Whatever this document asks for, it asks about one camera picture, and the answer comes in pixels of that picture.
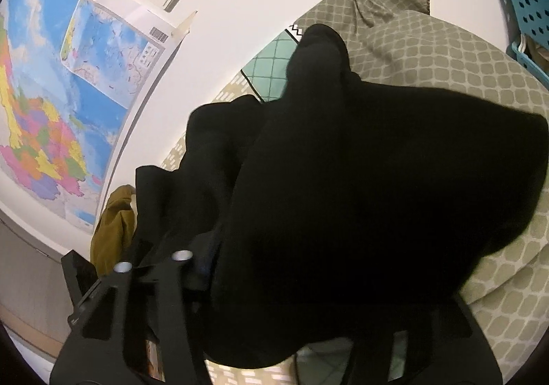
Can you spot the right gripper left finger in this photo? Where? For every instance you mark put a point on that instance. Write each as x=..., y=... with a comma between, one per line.
x=108, y=343

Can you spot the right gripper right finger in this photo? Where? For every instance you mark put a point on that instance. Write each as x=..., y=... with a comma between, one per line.
x=444, y=346

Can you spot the black button coat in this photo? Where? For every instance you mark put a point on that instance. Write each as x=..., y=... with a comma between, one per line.
x=342, y=208

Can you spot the mustard brown garment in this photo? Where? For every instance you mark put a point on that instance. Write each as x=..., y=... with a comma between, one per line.
x=114, y=231

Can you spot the colourful wall map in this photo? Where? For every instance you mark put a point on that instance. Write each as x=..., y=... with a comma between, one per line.
x=71, y=73

